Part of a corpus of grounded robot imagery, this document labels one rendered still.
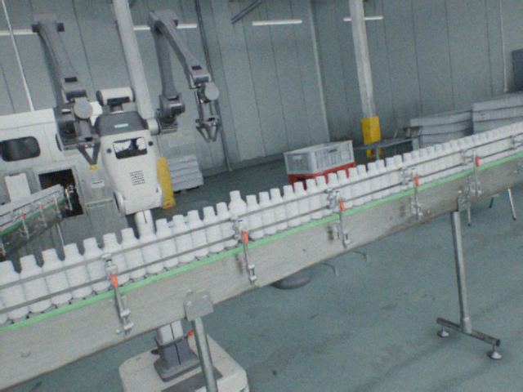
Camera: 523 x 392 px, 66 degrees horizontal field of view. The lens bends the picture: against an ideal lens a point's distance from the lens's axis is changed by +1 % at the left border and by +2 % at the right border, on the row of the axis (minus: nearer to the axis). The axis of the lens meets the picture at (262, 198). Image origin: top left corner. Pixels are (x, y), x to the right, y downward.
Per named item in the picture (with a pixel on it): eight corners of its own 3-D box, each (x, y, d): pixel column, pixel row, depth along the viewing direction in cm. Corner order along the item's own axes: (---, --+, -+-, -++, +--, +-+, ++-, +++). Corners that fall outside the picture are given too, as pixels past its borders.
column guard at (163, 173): (161, 209, 887) (149, 160, 867) (156, 207, 921) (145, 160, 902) (178, 205, 906) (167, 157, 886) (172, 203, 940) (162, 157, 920)
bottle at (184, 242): (184, 257, 148) (174, 214, 145) (198, 256, 146) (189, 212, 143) (176, 264, 142) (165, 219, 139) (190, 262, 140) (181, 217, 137)
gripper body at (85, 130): (78, 142, 134) (73, 120, 132) (75, 144, 142) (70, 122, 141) (100, 139, 137) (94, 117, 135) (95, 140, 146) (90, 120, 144)
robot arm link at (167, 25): (172, 20, 178) (147, 20, 173) (172, 7, 174) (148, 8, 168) (212, 86, 161) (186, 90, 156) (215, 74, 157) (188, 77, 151)
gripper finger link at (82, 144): (84, 167, 135) (78, 139, 133) (82, 167, 141) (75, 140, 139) (105, 162, 138) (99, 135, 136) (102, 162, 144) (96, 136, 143)
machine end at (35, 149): (62, 256, 621) (25, 126, 586) (149, 237, 644) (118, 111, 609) (24, 294, 467) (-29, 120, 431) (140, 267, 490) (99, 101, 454)
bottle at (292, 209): (295, 222, 170) (289, 184, 167) (304, 224, 165) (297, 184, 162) (283, 225, 167) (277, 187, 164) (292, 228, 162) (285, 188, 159)
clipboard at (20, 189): (11, 203, 454) (2, 175, 449) (33, 198, 458) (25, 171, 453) (10, 203, 450) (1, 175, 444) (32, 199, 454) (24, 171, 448)
